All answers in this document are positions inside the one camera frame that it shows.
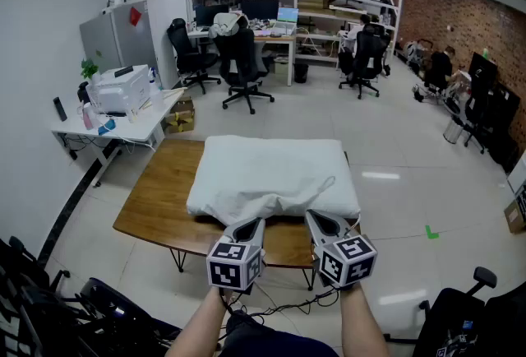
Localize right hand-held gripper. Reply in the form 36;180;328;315
304;209;378;290

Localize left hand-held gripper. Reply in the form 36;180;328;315
205;217;267;294

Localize person's right forearm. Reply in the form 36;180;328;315
339;285;391;357

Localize person's left forearm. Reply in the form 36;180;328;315
164;287;232;357

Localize wooden table with black legs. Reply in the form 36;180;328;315
113;137;363;293

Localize person's dark trousers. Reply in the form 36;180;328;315
217;309;342;357

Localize cardboard boxes with yellow tape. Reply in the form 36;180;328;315
164;95;196;135

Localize black equipment case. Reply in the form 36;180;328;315
77;276;184;357

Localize white office desk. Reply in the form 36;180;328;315
51;86;189;188

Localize bundle of wooden sticks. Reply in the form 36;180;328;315
141;86;188;110

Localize steel waste bin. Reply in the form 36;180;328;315
442;114;465;145

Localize black office chair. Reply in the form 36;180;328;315
384;267;526;357
213;26;276;116
166;17;223;95
338;24;393;100
0;235;72;357
455;75;495;155

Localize clear spray bottle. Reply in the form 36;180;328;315
147;67;164;98

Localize blue packet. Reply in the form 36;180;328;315
97;118;118;137

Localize white printer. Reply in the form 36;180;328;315
85;64;151;115

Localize brown cardboard box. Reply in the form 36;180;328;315
503;198;526;234

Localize black open box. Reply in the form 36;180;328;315
514;184;526;225

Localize pink bottle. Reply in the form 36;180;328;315
81;101;95;131

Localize wood-top white desk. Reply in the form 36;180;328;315
187;28;298;87

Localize white water dispenser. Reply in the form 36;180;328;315
506;150;526;197

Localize white wheeled frames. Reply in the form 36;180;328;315
404;38;435;75

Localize black floor cabinet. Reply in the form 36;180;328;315
487;79;521;172

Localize grey white jacket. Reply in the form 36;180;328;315
208;12;250;39

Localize open silver laptop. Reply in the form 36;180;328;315
272;7;301;36

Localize black phone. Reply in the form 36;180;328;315
52;96;68;123

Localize green potted plant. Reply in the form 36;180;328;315
80;49;104;86

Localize grey metal cabinet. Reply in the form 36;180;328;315
79;0;162;90

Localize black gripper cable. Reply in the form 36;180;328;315
246;287;342;318
219;290;266;342

